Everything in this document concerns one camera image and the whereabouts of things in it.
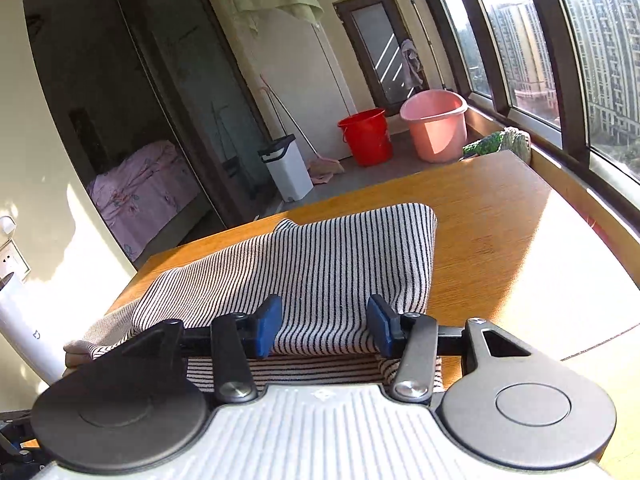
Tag bed with pink floral sheet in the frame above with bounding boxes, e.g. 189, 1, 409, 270
86, 141, 208, 263

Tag black white striped garment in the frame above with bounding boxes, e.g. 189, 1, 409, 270
64, 203, 446, 393

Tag white bin with black lid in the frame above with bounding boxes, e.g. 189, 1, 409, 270
257, 134, 315, 202

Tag dark window frame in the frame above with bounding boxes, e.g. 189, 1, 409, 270
410, 0, 640, 186

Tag long mop pole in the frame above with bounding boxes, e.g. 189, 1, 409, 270
392, 0, 446, 91

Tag white cylindrical device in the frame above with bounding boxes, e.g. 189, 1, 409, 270
0, 275, 68, 386

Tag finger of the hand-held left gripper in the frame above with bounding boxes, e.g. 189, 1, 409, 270
0, 409, 38, 463

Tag pink plastic bucket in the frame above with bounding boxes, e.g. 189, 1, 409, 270
399, 89, 469, 163

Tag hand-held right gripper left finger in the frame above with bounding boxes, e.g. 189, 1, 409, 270
92, 294, 285, 406

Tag red plastic bucket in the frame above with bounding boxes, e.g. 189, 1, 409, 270
337, 108, 393, 167

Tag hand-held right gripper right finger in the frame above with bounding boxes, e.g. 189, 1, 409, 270
366, 294, 553, 405

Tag dark sliding glass door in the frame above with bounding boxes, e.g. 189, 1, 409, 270
105, 0, 281, 226

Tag white wall socket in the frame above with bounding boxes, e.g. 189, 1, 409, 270
0, 240, 31, 281

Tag apartment buildings outside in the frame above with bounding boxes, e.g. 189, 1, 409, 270
487, 0, 640, 166

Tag dark frosted glass door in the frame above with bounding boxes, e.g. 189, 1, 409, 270
332, 0, 431, 111

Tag pink grey hanging cloth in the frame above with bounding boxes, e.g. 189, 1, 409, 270
399, 39, 426, 90

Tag green white knitted cloth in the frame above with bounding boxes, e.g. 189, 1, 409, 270
462, 127, 532, 163

